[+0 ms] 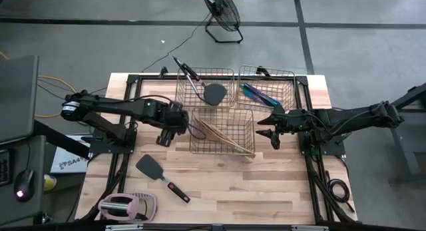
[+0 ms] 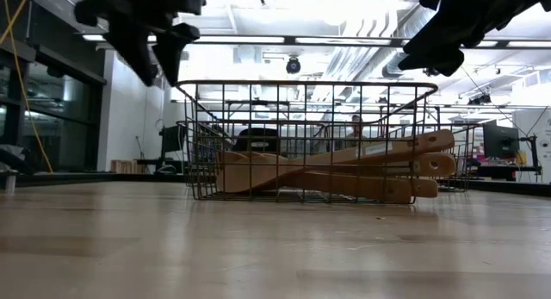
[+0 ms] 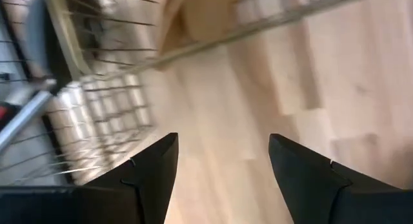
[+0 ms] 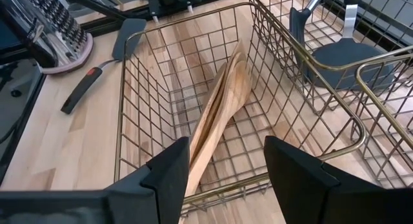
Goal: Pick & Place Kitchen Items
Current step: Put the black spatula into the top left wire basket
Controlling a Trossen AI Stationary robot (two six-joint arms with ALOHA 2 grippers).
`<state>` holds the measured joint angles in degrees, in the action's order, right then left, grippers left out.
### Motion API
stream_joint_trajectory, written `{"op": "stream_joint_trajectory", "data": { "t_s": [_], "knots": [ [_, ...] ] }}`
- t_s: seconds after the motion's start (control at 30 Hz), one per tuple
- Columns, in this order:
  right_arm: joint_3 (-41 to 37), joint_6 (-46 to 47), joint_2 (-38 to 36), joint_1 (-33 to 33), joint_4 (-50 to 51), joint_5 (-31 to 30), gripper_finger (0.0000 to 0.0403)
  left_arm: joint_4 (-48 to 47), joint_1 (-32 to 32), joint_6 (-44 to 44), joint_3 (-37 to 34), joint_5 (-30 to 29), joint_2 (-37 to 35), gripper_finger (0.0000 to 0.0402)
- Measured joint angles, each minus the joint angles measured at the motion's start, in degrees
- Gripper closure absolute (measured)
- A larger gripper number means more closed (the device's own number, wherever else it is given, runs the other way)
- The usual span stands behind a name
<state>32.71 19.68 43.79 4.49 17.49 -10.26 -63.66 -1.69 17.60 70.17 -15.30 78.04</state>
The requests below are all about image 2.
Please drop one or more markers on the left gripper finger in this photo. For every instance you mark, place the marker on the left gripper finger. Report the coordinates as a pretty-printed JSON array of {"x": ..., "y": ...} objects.
[
  {"x": 125, "y": 36},
  {"x": 174, "y": 45}
]

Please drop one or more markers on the slotted wooden spatula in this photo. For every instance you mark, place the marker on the slotted wooden spatula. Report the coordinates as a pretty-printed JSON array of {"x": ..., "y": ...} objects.
[{"x": 426, "y": 189}]

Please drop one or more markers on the wooden spoon with label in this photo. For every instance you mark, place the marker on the wooden spoon with label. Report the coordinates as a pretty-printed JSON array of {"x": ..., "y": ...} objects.
[{"x": 387, "y": 147}]

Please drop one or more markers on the black ceiling spotlight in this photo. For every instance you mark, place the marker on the black ceiling spotlight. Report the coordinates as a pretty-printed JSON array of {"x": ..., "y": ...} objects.
[{"x": 293, "y": 65}]

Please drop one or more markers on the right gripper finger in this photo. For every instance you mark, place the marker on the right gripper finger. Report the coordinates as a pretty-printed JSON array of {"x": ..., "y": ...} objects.
[{"x": 435, "y": 53}]

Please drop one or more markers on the black desk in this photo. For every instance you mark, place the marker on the black desk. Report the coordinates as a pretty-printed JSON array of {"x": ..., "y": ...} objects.
[{"x": 495, "y": 172}]

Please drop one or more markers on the wooden crate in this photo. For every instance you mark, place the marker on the wooden crate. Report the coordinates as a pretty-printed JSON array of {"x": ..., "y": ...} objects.
[{"x": 125, "y": 166}]

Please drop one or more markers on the person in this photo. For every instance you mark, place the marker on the person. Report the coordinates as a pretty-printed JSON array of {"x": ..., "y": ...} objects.
[{"x": 356, "y": 124}]

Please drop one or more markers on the wooden spork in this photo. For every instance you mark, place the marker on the wooden spork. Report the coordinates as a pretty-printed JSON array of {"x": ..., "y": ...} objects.
[{"x": 413, "y": 165}]

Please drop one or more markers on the black monitor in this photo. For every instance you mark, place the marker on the black monitor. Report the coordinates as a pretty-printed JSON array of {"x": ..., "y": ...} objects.
[
  {"x": 172, "y": 139},
  {"x": 499, "y": 139}
]

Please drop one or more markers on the long ceiling light bar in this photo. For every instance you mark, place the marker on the long ceiling light bar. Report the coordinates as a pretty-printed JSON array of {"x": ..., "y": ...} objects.
[{"x": 237, "y": 39}]

